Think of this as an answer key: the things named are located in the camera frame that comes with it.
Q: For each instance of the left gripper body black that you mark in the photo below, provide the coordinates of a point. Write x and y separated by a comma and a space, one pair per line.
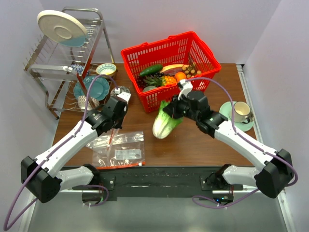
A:
119, 120

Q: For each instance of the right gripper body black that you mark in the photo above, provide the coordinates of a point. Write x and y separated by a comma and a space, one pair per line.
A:
180, 108

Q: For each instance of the toy napa cabbage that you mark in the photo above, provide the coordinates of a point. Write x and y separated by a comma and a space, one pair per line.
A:
164, 124

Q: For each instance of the zip bag red zipper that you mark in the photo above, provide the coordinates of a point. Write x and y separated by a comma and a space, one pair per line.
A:
106, 140

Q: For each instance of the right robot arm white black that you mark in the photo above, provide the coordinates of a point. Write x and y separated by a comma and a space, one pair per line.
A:
271, 171

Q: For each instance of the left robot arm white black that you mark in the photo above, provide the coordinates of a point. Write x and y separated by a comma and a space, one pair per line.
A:
43, 176

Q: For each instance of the black white patterned bowl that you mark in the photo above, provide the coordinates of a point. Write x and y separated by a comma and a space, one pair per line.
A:
112, 92

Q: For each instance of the teal scalloped plate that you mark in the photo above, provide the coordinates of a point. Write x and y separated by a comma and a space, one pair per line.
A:
98, 91

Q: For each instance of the toy pineapple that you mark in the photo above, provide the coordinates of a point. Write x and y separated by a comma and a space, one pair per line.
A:
168, 80

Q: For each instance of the toy orange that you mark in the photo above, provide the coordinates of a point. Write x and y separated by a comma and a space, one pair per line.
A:
179, 76

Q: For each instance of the blue patterned white bowl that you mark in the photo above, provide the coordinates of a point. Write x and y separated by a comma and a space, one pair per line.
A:
81, 103

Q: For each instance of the toy meat slice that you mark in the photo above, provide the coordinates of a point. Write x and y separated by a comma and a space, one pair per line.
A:
173, 68

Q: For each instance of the toy longan bunch brown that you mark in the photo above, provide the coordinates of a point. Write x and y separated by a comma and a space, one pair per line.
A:
190, 71

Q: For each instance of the toy dark grapes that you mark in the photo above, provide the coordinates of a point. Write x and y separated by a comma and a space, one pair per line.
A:
150, 80

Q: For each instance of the yellow rim teal bowl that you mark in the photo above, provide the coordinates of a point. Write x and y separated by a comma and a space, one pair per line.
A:
107, 69

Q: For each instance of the toy cucumber green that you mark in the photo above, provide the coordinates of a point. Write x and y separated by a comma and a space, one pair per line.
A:
151, 70

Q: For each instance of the mint green saucer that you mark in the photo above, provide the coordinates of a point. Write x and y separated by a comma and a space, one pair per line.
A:
225, 110

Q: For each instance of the small blue patterned dish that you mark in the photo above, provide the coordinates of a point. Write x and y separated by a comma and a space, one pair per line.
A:
78, 67

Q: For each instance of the red plastic shopping basket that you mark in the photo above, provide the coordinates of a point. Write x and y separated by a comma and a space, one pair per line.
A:
185, 48

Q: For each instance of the cream speckled mug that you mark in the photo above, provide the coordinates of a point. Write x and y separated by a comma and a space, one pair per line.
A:
241, 113

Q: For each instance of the metal dish rack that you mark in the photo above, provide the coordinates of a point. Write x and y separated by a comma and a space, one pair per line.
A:
50, 63

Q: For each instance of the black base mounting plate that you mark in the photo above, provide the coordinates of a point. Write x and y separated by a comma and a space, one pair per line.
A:
161, 182

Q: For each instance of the large white blue plate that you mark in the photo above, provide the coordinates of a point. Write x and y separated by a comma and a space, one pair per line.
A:
62, 28

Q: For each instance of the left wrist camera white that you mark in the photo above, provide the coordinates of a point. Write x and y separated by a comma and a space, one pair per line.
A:
122, 93

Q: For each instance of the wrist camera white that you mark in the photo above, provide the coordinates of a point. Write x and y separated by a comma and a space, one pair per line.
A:
185, 87
122, 93

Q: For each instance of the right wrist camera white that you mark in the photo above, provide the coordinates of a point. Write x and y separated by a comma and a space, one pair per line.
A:
185, 87

